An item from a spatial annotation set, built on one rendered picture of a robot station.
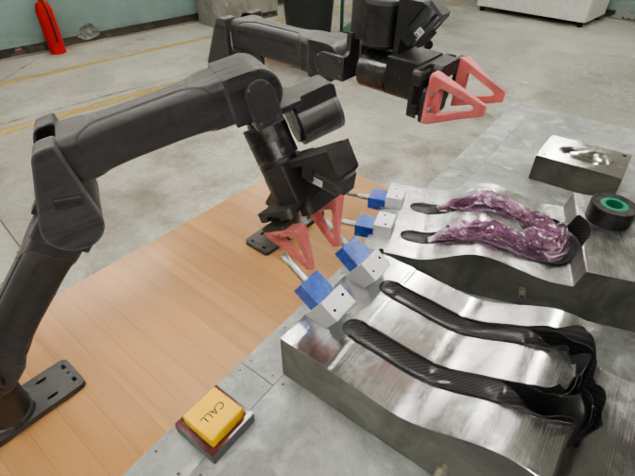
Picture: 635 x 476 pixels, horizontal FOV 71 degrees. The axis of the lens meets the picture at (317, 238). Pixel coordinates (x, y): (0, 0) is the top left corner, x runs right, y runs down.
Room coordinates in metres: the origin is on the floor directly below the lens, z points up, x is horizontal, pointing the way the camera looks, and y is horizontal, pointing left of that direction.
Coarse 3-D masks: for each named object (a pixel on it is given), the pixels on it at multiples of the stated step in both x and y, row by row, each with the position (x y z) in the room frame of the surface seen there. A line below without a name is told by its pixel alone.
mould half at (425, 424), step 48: (432, 288) 0.53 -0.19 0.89; (288, 336) 0.42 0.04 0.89; (336, 336) 0.42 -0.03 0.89; (432, 336) 0.43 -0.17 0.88; (336, 384) 0.36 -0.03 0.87; (384, 384) 0.35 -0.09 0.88; (624, 384) 0.36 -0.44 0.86; (384, 432) 0.31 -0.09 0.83; (432, 432) 0.27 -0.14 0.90; (480, 432) 0.26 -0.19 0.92; (528, 432) 0.25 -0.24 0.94; (624, 432) 0.29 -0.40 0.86
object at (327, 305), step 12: (288, 264) 0.51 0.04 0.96; (300, 276) 0.50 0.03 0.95; (312, 276) 0.49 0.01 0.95; (300, 288) 0.47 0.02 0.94; (312, 288) 0.48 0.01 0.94; (324, 288) 0.48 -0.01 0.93; (336, 288) 0.48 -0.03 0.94; (312, 300) 0.46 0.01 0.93; (324, 300) 0.45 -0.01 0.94; (336, 300) 0.46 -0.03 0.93; (348, 300) 0.47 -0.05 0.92; (312, 312) 0.46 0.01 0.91; (324, 312) 0.44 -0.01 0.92; (336, 312) 0.44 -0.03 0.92; (324, 324) 0.44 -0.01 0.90
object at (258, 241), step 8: (296, 216) 0.79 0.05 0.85; (304, 216) 0.84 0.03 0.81; (312, 224) 0.83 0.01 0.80; (256, 232) 0.78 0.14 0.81; (248, 240) 0.75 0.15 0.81; (256, 240) 0.75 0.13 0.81; (264, 240) 0.75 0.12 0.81; (256, 248) 0.73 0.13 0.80; (264, 248) 0.73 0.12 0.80; (272, 248) 0.73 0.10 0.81
